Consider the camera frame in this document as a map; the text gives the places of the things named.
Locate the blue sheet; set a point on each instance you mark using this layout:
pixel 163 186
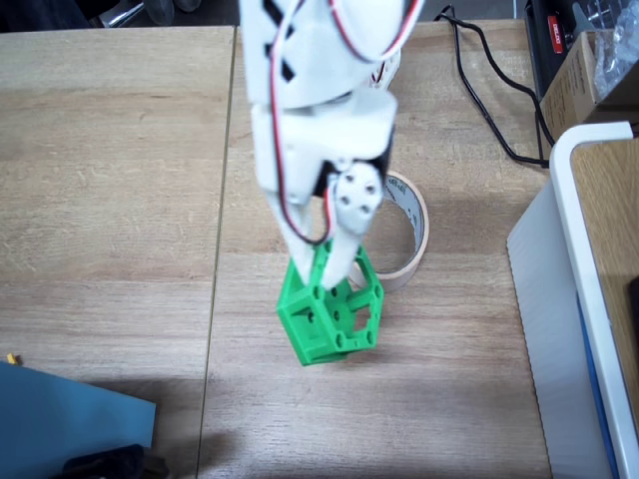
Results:
pixel 60 419

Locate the beige masking tape roll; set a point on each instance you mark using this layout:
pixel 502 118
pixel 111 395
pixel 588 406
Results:
pixel 422 229

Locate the black object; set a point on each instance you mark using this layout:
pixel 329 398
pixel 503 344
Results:
pixel 110 461

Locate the green hexagonal printed component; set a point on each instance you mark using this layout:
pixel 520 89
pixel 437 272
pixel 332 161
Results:
pixel 304 324

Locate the black electronic device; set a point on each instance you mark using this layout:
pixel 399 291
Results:
pixel 544 50

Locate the small yellow piece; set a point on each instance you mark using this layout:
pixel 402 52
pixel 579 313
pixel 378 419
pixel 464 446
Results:
pixel 14 358

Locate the brown cardboard box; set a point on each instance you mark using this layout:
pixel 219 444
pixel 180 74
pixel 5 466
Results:
pixel 569 95

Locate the clear plastic bag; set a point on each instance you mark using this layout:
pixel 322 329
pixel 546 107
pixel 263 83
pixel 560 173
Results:
pixel 616 55

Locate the white ribbed bin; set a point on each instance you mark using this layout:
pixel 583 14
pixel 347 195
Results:
pixel 554 309

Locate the chrome metal leg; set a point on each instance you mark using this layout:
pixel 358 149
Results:
pixel 130 15

